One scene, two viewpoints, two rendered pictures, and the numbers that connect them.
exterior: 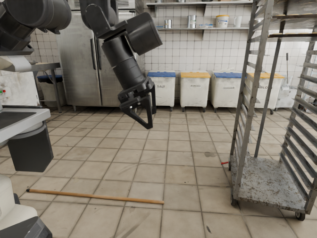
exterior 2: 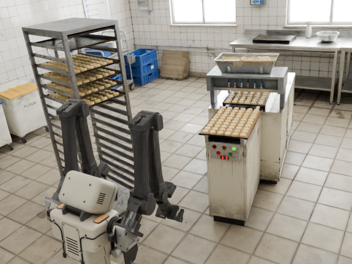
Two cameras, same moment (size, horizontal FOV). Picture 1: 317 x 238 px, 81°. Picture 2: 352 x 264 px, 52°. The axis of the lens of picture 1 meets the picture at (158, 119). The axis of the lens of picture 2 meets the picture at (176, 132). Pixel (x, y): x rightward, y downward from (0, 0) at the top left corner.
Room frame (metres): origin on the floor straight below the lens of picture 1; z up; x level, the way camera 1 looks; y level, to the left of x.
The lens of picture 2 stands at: (-0.77, 1.35, 2.18)
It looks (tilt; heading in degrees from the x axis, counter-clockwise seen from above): 25 degrees down; 299
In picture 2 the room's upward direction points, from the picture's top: 6 degrees counter-clockwise
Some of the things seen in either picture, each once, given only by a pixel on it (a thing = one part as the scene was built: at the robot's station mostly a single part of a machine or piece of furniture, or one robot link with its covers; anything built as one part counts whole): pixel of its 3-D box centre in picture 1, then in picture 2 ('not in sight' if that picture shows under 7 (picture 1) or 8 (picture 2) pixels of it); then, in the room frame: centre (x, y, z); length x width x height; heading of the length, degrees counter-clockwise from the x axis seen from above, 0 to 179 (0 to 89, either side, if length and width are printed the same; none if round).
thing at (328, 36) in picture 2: not in sight; (327, 37); (-0.24, -4.66, 0.94); 0.33 x 0.33 x 0.12
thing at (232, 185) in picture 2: not in sight; (235, 163); (0.17, -1.44, 0.45); 0.70 x 0.34 x 0.90; 95
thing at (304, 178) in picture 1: (293, 161); (117, 174); (1.27, -1.07, 0.33); 0.64 x 0.03 x 0.03; 162
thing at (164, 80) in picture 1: (161, 90); not in sight; (3.85, -0.07, 0.38); 0.64 x 0.54 x 0.77; 178
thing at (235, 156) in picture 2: not in sight; (224, 151); (0.14, -1.08, 0.77); 0.24 x 0.04 x 0.14; 5
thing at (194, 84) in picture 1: (193, 90); not in sight; (3.80, -0.71, 0.38); 0.64 x 0.54 x 0.77; 176
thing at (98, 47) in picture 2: not in sight; (94, 47); (1.27, -1.07, 1.59); 0.64 x 0.03 x 0.03; 162
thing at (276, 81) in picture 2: not in sight; (246, 88); (0.21, -1.94, 1.01); 0.72 x 0.33 x 0.34; 5
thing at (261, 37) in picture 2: not in sight; (274, 37); (0.56, -4.68, 0.93); 0.60 x 0.40 x 0.01; 176
